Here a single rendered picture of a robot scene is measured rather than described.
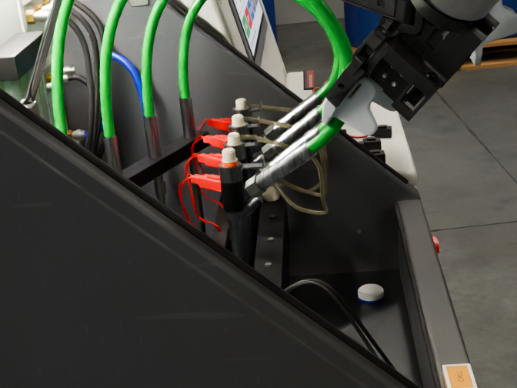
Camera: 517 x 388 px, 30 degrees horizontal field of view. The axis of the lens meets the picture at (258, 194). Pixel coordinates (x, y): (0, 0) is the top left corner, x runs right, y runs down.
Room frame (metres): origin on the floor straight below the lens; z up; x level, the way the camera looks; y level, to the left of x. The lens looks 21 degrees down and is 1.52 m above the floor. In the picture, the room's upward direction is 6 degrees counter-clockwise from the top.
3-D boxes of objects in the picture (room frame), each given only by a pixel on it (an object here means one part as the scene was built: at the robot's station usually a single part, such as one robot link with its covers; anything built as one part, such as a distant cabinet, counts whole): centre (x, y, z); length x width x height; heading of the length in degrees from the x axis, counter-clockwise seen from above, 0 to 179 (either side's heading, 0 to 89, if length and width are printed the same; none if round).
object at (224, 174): (1.10, 0.02, 1.03); 0.05 x 0.03 x 0.21; 85
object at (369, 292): (1.31, -0.16, 0.84); 0.04 x 0.04 x 0.01
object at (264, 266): (1.22, 0.02, 0.91); 0.34 x 0.10 x 0.15; 175
